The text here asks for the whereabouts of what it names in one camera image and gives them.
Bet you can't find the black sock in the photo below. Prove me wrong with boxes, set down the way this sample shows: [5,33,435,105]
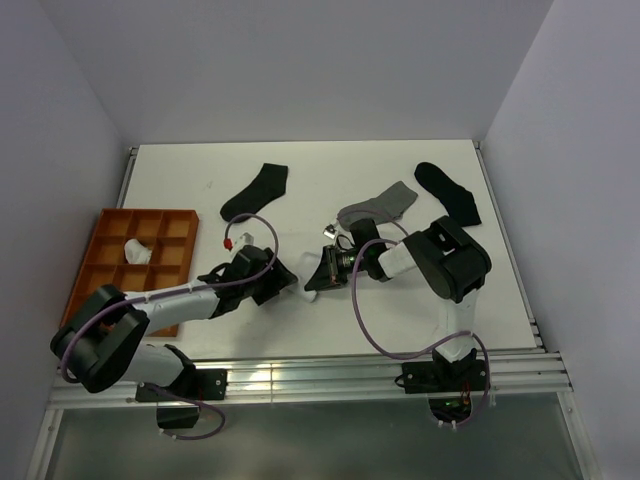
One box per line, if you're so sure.
[220,163,289,222]
[414,162,482,227]

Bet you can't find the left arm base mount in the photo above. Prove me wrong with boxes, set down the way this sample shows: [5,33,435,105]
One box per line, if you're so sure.
[134,369,227,432]

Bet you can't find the aluminium frame rail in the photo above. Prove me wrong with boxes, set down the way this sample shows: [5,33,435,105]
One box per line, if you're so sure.
[46,351,573,410]

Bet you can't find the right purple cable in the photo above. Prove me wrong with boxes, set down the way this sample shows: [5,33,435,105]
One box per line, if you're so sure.
[334,212,491,429]

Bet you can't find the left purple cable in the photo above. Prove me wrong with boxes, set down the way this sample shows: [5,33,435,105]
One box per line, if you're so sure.
[59,213,280,441]

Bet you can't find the black sock right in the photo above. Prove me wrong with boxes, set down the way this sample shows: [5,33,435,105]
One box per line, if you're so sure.
[414,162,482,227]

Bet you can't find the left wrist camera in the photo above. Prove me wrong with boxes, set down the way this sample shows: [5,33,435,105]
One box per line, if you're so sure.
[223,232,254,255]

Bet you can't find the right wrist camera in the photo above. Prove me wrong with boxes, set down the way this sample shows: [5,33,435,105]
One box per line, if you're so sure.
[323,222,342,241]

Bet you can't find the orange compartment tray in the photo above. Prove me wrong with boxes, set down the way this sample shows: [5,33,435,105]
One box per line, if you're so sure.
[61,209,199,324]

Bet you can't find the white striped sock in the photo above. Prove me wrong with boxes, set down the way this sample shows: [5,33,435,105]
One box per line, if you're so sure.
[295,252,321,303]

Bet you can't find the black sock left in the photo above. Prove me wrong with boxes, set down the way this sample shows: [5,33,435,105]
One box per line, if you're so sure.
[220,163,289,222]

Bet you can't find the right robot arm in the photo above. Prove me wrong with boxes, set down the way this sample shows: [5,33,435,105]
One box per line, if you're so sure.
[303,216,492,390]

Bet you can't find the purple cable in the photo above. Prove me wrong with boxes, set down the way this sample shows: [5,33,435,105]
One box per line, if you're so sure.
[334,212,491,429]
[59,213,280,441]

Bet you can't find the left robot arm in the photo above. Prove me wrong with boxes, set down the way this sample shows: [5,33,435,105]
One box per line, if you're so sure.
[50,245,297,399]

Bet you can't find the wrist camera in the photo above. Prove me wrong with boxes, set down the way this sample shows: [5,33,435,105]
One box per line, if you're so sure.
[323,222,342,241]
[223,232,254,255]

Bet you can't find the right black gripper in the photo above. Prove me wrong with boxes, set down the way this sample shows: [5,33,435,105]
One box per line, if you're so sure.
[307,245,368,293]

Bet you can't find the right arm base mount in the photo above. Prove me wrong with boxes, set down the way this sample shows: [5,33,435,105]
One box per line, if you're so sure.
[394,348,490,427]

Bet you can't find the grey sock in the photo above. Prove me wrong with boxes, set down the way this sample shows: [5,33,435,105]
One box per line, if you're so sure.
[336,181,418,229]

